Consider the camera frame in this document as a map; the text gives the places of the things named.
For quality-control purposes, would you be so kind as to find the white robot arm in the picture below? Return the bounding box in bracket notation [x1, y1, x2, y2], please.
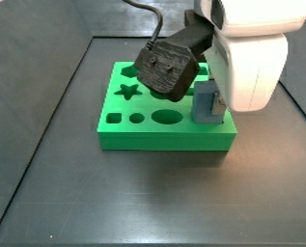
[194, 0, 306, 112]

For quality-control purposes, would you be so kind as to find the black camera cable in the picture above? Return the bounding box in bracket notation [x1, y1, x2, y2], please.
[123, 0, 165, 51]

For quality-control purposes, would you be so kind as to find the blue rectangle block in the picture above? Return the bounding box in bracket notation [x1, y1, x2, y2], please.
[191, 80, 225, 124]

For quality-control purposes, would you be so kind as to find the green shape sorter block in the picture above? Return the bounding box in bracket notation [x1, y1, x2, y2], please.
[97, 62, 238, 151]

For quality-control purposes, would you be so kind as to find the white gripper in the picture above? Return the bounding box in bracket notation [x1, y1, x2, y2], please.
[205, 33, 288, 116]

